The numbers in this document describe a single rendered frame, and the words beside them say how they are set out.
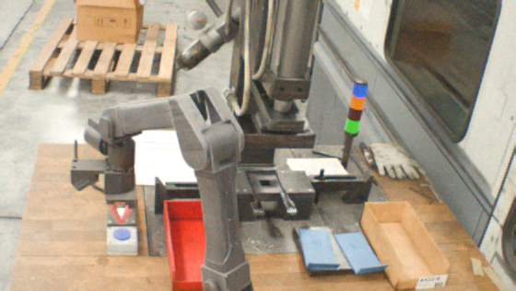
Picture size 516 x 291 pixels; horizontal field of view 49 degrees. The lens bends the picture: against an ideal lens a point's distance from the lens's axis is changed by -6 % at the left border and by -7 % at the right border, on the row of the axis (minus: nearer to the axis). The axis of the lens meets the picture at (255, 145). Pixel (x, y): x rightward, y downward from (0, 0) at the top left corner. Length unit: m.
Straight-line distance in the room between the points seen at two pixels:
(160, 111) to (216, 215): 0.20
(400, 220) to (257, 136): 0.46
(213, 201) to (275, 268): 0.37
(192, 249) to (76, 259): 0.26
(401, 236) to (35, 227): 0.88
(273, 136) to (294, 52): 0.20
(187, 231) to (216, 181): 0.43
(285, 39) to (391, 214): 0.54
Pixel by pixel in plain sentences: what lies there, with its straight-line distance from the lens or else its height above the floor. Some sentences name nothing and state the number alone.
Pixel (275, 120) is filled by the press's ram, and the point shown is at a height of 1.18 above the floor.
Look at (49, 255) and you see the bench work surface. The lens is 1.36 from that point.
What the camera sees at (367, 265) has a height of 0.92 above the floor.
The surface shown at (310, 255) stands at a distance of 1.37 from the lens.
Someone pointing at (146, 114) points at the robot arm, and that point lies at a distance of 1.10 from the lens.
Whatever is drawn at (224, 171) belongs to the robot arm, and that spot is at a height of 1.24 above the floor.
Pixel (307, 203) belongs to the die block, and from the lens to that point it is 1.49.
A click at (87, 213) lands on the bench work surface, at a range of 1.48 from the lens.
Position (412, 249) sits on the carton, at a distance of 1.51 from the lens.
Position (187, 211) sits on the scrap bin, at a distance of 1.44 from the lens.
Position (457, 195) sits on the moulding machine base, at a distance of 1.84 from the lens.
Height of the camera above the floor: 1.77
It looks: 29 degrees down
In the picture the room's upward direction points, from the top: 8 degrees clockwise
